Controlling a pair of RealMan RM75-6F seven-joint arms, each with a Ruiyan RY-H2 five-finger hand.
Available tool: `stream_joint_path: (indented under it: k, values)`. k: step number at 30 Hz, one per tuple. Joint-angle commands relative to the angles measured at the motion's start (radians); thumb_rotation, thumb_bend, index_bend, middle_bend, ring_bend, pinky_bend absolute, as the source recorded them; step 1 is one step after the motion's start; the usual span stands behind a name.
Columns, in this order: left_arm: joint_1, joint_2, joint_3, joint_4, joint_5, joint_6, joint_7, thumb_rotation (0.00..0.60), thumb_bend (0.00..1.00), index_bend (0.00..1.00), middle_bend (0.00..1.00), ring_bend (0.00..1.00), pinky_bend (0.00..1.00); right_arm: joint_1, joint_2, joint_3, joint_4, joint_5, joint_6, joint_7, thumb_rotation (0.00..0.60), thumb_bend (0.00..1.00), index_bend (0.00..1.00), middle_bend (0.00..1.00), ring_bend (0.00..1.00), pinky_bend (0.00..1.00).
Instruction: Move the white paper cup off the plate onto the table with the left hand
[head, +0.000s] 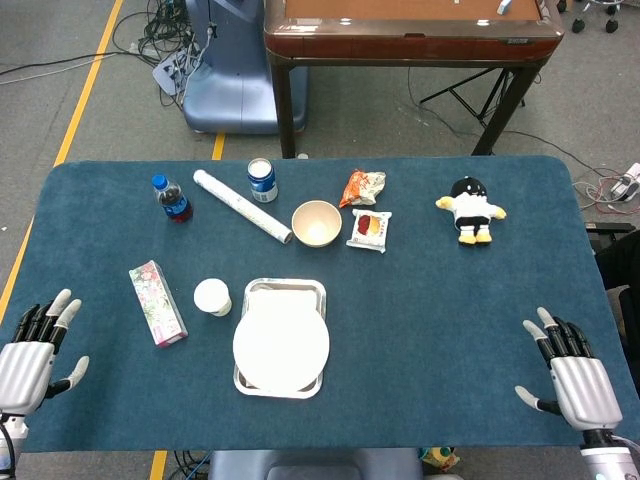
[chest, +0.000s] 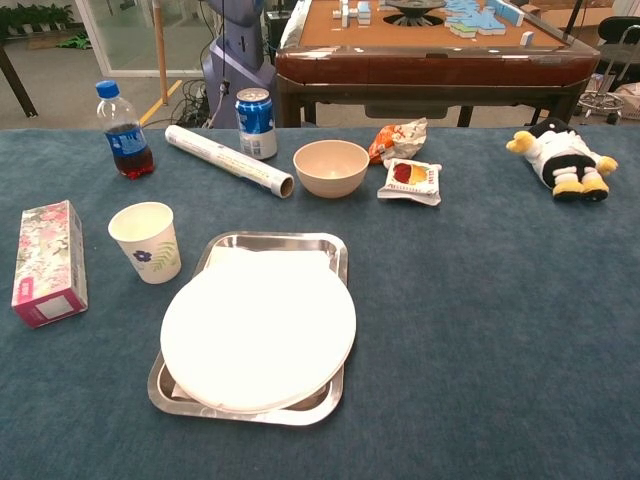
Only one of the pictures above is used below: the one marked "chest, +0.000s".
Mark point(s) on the white floral paper cup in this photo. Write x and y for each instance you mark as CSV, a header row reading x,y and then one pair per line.
x,y
150,250

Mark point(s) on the white paper napkin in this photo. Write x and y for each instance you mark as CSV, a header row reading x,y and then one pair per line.
x,y
270,261

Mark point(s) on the beige bowl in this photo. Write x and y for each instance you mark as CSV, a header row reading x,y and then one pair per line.
x,y
331,172

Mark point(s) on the white red snack packet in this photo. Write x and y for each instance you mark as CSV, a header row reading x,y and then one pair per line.
x,y
412,180

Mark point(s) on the white round plate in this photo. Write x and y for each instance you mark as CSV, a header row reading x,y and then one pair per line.
x,y
260,340

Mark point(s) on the white cling film roll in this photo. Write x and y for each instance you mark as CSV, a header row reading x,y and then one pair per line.
x,y
230,161

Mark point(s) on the orange white snack bag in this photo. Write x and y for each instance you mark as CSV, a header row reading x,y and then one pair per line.
x,y
400,140

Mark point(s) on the blue soda can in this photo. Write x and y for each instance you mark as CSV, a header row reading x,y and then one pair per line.
x,y
256,127

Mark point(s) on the blue table cloth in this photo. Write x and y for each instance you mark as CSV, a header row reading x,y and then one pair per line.
x,y
475,325

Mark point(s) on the stainless steel tray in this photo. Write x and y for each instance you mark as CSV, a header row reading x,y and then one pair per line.
x,y
240,414

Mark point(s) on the brown mahjong table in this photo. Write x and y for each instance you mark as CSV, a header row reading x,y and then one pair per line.
x,y
430,67

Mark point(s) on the cola bottle blue cap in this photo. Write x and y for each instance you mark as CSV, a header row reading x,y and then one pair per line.
x,y
127,145

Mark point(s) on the stacked mahjong tiles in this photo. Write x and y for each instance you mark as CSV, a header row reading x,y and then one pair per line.
x,y
356,12

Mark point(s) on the black mahjong table centre dome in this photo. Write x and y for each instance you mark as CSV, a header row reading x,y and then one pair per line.
x,y
414,12

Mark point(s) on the wooden pole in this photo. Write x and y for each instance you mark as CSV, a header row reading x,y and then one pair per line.
x,y
161,50

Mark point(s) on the penguin plush toy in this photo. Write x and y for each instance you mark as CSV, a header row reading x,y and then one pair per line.
x,y
562,155

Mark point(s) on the blue mahjong tile pile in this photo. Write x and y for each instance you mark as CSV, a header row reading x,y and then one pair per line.
x,y
475,20

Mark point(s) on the pink floral tissue box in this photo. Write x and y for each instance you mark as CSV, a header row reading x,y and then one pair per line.
x,y
47,260

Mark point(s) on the single blue white mahjong tile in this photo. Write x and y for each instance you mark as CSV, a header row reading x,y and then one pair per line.
x,y
526,38

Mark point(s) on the dark table leg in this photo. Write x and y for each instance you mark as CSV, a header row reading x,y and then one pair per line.
x,y
17,85

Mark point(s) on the black office chair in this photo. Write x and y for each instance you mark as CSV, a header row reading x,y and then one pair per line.
x,y
617,35

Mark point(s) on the potted green plants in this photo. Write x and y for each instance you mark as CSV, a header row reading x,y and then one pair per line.
x,y
35,17

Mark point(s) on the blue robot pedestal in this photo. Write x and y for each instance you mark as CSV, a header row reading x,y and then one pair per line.
x,y
240,55

